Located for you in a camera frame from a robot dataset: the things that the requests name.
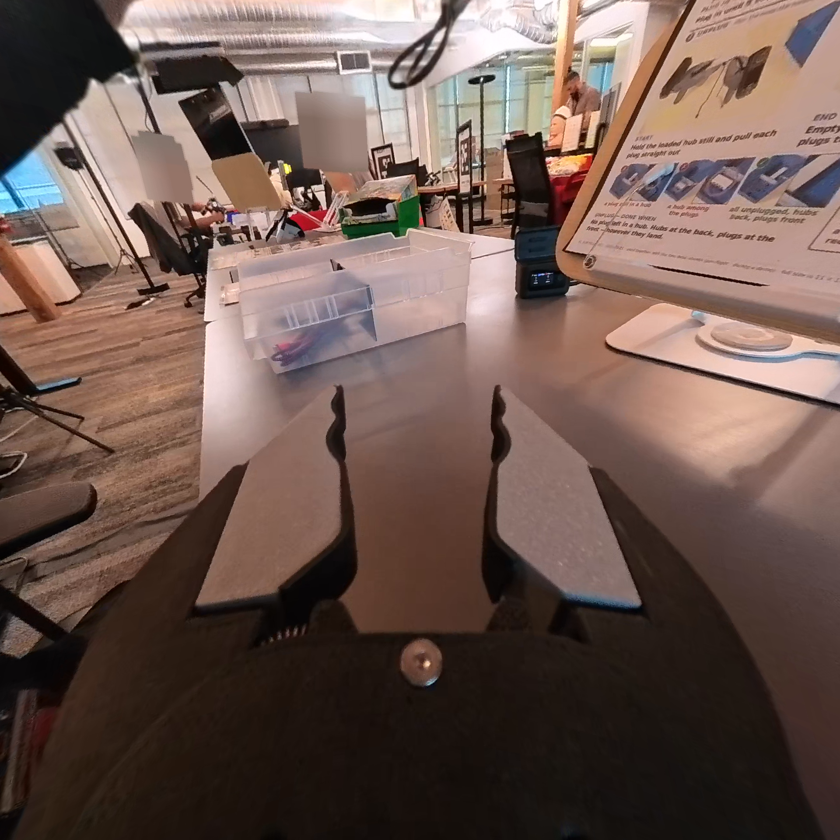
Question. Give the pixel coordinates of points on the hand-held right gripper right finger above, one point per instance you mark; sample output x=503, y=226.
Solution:
x=564, y=525

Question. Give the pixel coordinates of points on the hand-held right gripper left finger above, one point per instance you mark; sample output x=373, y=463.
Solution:
x=275, y=525

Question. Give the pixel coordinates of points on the clear plastic bin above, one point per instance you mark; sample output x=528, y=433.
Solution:
x=420, y=295

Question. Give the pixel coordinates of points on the person's left forearm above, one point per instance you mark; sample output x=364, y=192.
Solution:
x=46, y=65

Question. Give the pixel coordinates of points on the white stand base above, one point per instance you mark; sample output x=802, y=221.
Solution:
x=656, y=341

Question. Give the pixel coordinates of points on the black chair with armrest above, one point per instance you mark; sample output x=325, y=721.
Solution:
x=39, y=515

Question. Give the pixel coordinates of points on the black tripod stand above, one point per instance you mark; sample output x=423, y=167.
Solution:
x=59, y=417

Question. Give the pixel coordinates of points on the wooden display board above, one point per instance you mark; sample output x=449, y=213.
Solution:
x=630, y=282

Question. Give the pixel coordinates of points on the white printed paper sheet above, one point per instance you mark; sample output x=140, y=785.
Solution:
x=262, y=251

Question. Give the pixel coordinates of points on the small white black device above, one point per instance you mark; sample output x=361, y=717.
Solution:
x=285, y=226

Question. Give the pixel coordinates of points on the office chair with dark jacket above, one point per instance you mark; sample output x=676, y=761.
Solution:
x=157, y=243

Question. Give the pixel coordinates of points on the clear acrylic stand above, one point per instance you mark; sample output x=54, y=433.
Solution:
x=331, y=210

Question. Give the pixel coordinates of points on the green cardboard box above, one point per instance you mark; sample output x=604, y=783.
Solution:
x=394, y=220

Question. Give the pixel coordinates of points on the red plastic bin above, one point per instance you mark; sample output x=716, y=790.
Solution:
x=571, y=197

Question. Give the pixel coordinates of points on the tan tilted board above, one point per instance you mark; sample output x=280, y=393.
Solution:
x=246, y=180

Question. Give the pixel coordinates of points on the black light stand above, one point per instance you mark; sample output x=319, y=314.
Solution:
x=111, y=216

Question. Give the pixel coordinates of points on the black office chair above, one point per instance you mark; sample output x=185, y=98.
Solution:
x=528, y=177

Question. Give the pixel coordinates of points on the marker sign on stand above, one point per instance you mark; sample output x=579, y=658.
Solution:
x=464, y=151

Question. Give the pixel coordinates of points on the black monitor screen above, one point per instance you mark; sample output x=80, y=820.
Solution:
x=216, y=124

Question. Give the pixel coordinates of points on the black overhead light panel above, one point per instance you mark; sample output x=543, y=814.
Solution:
x=190, y=69

